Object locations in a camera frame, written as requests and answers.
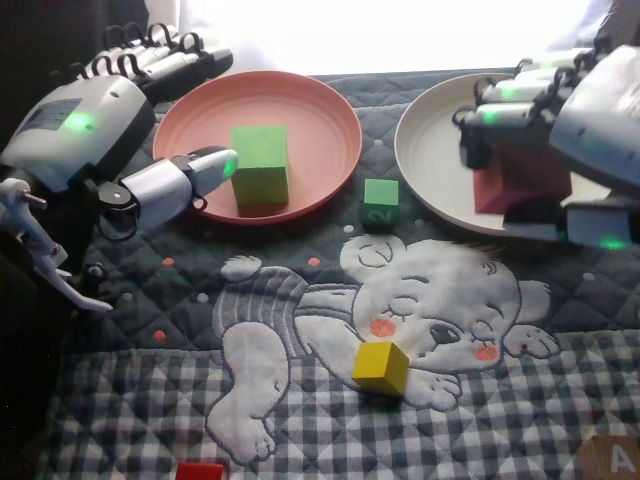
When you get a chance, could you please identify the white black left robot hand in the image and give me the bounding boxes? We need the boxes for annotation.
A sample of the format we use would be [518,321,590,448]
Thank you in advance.
[0,21,240,233]

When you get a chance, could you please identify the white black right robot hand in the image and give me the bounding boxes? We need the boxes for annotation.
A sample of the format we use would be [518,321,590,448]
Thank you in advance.
[451,43,640,251]

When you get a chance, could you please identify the large green cube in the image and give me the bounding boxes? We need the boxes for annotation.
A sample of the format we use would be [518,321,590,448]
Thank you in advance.
[229,124,293,219]

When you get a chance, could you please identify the white round plate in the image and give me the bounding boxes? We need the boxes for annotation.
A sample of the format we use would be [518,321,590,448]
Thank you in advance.
[393,73,612,237]

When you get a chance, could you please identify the pink round plate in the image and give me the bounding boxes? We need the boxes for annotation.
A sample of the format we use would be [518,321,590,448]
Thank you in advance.
[151,70,364,227]

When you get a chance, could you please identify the small green number cube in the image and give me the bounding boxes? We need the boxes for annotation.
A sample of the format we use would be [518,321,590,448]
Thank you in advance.
[360,178,401,234]

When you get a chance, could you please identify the yellow cube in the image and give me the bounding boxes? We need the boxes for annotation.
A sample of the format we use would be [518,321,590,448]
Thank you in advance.
[351,340,412,399]

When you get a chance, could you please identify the grey bear print quilt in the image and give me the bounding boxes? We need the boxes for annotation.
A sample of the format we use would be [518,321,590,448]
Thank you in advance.
[43,73,640,480]

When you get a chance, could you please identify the wooden letter block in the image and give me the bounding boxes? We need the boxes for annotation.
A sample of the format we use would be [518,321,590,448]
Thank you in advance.
[576,433,640,480]

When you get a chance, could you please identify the small red letter block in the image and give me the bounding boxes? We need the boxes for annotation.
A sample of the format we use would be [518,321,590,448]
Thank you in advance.
[175,461,227,480]

